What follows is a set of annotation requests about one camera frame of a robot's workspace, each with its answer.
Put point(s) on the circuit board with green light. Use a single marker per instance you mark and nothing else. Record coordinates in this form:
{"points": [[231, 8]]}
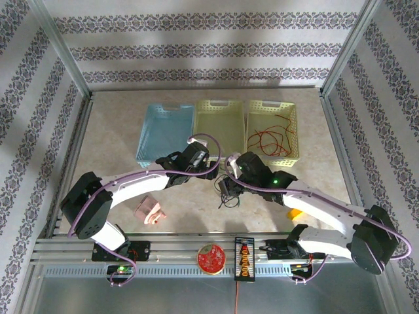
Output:
{"points": [[121, 269]]}

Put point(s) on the aluminium side rail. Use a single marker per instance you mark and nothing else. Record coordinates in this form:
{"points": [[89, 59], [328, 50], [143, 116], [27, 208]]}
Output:
{"points": [[75, 147], [340, 147]]}

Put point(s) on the blue plastic basket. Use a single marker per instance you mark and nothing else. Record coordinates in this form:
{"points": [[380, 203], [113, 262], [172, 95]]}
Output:
{"points": [[163, 131]]}

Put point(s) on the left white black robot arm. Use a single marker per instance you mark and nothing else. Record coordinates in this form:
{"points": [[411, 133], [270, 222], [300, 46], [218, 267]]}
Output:
{"points": [[137, 184]]}

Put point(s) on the yellow-green plastic basket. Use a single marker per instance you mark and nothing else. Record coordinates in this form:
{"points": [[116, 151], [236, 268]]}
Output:
{"points": [[219, 124], [275, 111]]}

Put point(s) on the pink plastic object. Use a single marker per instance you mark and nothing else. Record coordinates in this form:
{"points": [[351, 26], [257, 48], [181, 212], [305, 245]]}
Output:
{"points": [[149, 209]]}

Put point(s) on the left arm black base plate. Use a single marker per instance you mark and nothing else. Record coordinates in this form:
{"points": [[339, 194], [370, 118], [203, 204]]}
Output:
{"points": [[142, 250]]}

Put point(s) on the aluminium frame post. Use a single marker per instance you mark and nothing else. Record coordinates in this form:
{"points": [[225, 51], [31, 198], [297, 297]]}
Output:
{"points": [[59, 45], [347, 49]]}

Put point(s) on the round red tin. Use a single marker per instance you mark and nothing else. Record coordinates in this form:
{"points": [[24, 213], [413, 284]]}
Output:
{"points": [[211, 259]]}

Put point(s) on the black connector strip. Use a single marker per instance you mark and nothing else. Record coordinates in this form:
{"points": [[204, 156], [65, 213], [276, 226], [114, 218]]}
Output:
{"points": [[244, 260]]}

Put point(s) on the yellow block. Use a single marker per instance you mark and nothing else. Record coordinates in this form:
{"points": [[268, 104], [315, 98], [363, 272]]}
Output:
{"points": [[294, 215]]}

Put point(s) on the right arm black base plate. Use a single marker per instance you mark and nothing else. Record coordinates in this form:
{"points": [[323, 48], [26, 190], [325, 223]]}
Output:
{"points": [[276, 252]]}

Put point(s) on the aluminium front rail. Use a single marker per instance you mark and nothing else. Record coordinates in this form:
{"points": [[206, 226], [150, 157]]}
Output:
{"points": [[176, 245]]}

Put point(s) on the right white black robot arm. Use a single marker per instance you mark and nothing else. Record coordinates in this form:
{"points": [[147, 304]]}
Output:
{"points": [[314, 202]]}

